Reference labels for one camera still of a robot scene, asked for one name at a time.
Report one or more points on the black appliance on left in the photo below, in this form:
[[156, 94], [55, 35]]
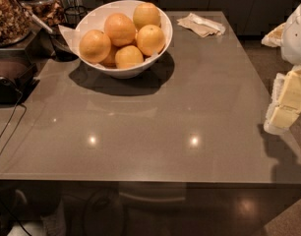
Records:
[[17, 78]]

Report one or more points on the crumpled paper napkin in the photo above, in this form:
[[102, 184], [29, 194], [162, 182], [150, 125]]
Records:
[[201, 26]]

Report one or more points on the glass jar of nuts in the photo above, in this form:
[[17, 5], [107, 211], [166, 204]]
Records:
[[14, 22]]

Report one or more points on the white paper under bowl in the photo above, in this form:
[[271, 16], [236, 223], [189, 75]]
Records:
[[68, 36]]

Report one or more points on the black wire holder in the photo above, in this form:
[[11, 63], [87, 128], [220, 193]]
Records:
[[74, 15]]

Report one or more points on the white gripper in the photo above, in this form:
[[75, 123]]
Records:
[[296, 33]]

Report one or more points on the white ceramic bowl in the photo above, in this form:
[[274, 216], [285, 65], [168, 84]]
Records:
[[95, 20]]

